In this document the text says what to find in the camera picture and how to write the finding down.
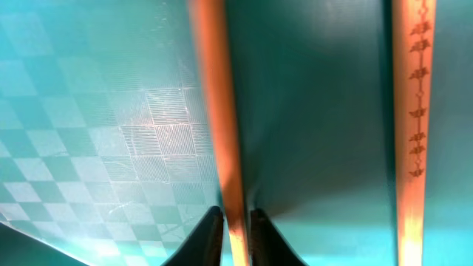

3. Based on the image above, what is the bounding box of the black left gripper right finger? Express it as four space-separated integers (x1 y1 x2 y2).
250 208 305 266

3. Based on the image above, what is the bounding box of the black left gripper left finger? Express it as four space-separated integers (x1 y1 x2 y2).
163 206 224 266

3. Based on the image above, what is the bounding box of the wooden chopstick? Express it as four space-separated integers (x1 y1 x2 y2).
189 0 250 265
392 0 436 266

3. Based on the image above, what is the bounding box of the teal plastic serving tray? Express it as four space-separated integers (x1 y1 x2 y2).
0 0 473 266

